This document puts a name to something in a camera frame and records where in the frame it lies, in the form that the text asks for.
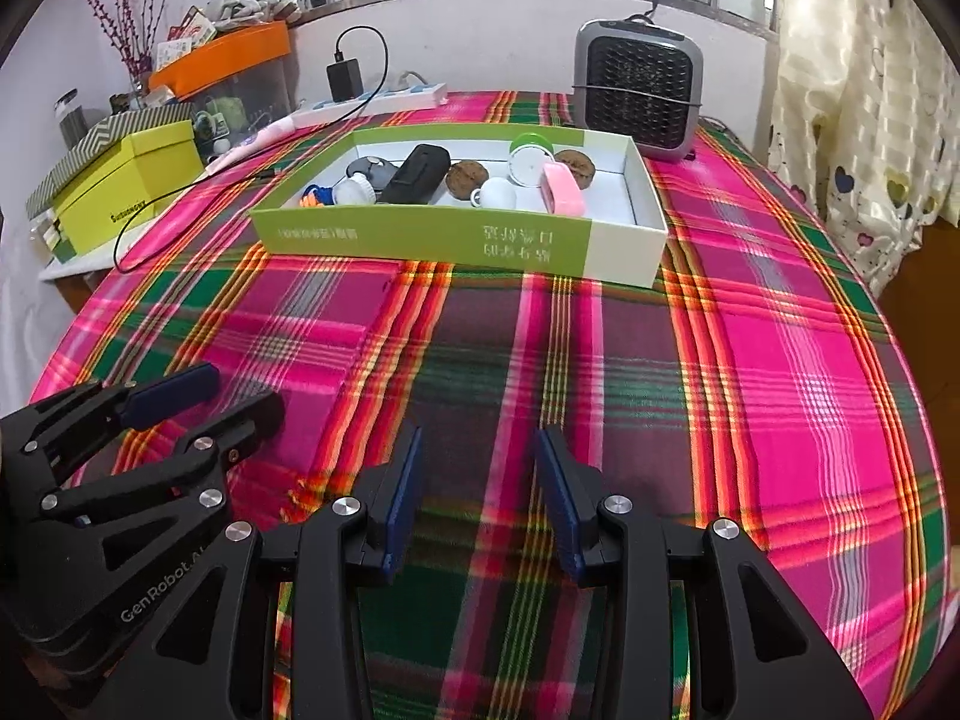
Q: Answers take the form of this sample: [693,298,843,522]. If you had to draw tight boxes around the brown walnut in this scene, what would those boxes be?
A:
[445,160,485,200]
[553,151,597,188]

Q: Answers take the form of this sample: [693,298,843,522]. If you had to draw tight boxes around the green white cardboard box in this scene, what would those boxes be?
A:
[249,124,668,290]

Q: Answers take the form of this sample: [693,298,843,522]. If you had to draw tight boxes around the white mushroom-shaped gadget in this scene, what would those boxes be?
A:
[470,178,518,209]

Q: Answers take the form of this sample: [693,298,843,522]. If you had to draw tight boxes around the colourful paper packets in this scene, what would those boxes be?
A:
[154,7,218,65]

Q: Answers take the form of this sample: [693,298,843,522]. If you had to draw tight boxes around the wooden cabinet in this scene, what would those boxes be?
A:
[919,221,960,368]

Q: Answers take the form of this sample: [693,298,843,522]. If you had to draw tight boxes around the pink white tube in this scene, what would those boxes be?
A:
[206,116,297,166]

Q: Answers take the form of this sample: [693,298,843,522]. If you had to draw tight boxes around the glass jar with dark lid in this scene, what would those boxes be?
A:
[52,88,87,147]

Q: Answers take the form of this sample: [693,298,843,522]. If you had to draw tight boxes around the clear container with orange lid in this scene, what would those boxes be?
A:
[148,20,293,125]

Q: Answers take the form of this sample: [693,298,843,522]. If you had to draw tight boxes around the white side table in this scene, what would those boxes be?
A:
[37,236,121,282]

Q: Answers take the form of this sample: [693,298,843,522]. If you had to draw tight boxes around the black white round gadget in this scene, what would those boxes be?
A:
[332,157,398,205]

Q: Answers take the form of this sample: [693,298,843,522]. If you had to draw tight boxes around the pink green plaid blanket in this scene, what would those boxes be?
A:
[30,90,950,720]

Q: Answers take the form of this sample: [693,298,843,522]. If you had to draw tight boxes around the black charger adapter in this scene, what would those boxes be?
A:
[327,60,362,100]

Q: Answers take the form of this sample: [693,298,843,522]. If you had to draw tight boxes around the black zip case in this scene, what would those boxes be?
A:
[379,142,451,205]

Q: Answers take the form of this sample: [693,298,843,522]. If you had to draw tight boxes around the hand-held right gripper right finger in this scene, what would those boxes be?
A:
[534,424,875,720]

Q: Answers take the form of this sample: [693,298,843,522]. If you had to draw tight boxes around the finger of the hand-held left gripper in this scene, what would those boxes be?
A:
[37,388,287,530]
[0,362,221,481]

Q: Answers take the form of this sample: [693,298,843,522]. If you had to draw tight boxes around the grey chevron patterned box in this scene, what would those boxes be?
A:
[26,99,196,218]

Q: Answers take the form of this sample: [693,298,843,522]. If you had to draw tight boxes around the cream heart print curtain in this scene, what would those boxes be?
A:
[769,0,960,297]

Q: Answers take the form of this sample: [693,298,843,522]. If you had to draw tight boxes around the purple dried flower branches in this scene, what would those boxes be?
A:
[79,0,173,83]

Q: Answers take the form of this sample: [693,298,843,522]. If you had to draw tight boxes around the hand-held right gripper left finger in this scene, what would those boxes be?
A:
[79,424,425,720]

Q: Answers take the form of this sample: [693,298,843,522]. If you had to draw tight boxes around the grey space heater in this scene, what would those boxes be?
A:
[571,15,706,162]

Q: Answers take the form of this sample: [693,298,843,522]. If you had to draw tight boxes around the white power strip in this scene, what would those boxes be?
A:
[311,82,449,115]

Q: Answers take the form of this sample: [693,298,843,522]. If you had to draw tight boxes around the green white yo-yo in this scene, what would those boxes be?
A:
[508,133,557,187]

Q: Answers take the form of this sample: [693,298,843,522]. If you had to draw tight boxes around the black charging cable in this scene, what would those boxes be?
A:
[112,26,391,275]

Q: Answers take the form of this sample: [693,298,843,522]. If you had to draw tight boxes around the yellow-green shoe box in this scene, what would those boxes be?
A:
[52,120,205,256]

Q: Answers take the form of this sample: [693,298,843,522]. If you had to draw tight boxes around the pink oval case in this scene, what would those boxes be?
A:
[540,163,587,218]

